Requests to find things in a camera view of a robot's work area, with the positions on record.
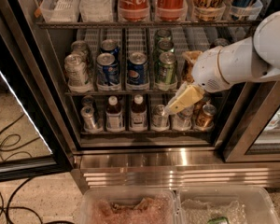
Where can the green soda can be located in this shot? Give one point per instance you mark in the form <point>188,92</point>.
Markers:
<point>163,46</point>
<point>165,68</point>
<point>161,34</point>

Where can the clear bubble wrap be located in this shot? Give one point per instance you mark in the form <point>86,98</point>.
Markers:
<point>198,212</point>

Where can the right brown drink bottle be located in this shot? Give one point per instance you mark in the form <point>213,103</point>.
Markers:
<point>138,114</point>

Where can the pink bubble wrap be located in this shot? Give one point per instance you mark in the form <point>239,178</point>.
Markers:
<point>148,211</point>

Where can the front silver slim can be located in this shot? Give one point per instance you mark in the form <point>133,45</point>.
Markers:
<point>89,117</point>

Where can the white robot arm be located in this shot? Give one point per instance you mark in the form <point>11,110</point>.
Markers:
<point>254,59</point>

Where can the clear water bottle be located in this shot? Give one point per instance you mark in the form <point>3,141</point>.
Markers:
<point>182,119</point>

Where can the gold can shelf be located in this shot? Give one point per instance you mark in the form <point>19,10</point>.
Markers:
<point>206,116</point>
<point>199,105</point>

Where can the brown drink bottle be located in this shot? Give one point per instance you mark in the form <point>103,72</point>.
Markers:
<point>114,117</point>
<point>138,114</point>

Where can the green can in bin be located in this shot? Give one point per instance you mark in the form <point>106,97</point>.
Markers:
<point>218,220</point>

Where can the rear gold can bottom shelf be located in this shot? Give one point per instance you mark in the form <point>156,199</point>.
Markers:
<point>199,105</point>

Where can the right glass fridge door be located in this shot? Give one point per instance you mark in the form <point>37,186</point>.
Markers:
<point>254,138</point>

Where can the front blue pepsi can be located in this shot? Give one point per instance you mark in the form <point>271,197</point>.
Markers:
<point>137,69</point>

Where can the rear white soda can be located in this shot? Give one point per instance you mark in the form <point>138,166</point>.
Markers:
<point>82,48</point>

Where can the left brown drink bottle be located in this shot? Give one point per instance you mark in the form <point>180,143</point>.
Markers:
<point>114,117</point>

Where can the silver slim can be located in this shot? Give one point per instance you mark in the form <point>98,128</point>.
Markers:
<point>89,117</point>
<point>87,100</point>

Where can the empty clear tray top shelf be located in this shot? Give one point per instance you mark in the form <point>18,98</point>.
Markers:
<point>60,10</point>

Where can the blue white soda can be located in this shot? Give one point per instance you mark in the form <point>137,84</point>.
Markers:
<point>108,70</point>

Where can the front gold can bottom shelf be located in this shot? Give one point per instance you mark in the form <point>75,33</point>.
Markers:
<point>206,116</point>

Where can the right clear plastic bin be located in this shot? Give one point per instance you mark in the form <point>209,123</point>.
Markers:
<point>258,204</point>

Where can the front white soda can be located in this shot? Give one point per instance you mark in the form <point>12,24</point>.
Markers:
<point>76,70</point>

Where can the left clear plastic bin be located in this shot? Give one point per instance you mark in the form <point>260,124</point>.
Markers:
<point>123,196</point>

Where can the tall coca-cola can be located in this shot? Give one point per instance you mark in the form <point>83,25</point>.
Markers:
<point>169,10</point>
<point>133,10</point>

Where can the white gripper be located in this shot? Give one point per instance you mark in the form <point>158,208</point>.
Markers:
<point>206,70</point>

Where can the right tall coca-cola can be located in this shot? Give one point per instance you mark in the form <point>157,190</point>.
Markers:
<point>169,10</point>

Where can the rear red cola can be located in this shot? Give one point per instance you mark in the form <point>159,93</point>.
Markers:
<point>220,42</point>

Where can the rear blue soda can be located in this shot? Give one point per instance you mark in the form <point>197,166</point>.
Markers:
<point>110,46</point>

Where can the silver can bottom shelf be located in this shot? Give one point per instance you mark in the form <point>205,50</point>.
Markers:
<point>160,117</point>

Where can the stainless steel fridge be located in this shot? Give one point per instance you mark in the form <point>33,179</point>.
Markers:
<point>163,158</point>

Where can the clear plastic bin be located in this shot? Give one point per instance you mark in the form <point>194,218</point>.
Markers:
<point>258,204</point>
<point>123,196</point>

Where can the tall blue gold can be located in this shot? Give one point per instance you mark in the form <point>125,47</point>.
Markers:
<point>240,8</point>

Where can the left tall coca-cola can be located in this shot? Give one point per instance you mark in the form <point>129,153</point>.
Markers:
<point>133,10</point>

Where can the open glass fridge door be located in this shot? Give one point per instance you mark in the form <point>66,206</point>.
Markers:
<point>31,142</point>

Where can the rear silver slim can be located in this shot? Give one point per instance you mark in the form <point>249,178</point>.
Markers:
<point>87,100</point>

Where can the gold soda can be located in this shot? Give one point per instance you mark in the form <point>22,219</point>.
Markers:
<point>186,74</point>

